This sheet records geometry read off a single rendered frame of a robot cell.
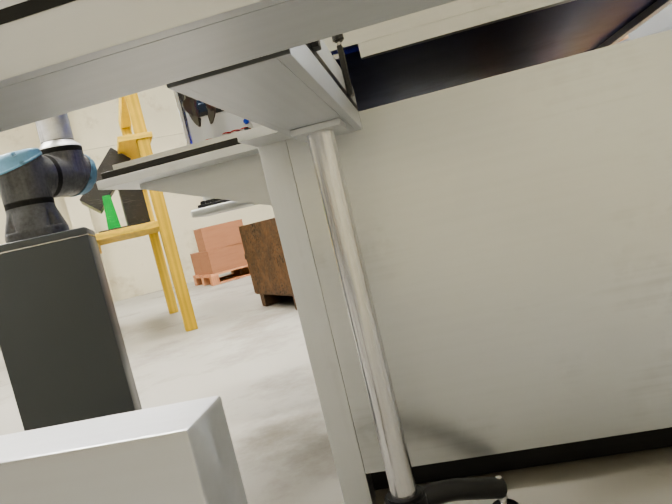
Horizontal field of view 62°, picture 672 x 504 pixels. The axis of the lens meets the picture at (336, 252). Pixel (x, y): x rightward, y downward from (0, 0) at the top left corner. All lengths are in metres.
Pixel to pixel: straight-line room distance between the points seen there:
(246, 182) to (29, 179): 0.56
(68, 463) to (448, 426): 0.93
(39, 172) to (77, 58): 1.17
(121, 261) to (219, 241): 2.32
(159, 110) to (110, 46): 9.87
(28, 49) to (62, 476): 0.34
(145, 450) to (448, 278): 0.85
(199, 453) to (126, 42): 0.32
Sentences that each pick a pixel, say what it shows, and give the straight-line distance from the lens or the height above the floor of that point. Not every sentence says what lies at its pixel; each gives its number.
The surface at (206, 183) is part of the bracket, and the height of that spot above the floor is 0.82.
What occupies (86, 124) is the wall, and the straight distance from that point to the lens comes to 10.29.
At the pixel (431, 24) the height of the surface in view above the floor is 1.01.
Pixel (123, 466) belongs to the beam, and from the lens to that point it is 0.52.
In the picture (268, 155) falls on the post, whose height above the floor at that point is 0.84.
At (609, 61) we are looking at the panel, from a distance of 1.29.
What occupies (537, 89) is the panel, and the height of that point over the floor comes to 0.83.
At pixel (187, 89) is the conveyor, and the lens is 0.60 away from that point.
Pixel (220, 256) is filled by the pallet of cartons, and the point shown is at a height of 0.38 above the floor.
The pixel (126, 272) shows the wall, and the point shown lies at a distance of 10.04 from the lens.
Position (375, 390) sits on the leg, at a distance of 1.06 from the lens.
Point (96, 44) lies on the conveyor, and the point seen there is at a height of 0.85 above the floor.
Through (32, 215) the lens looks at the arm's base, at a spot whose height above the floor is 0.85.
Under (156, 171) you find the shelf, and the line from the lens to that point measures 1.36.
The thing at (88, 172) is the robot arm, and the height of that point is 0.95.
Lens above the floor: 0.70
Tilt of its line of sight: 4 degrees down
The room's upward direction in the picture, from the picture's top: 13 degrees counter-clockwise
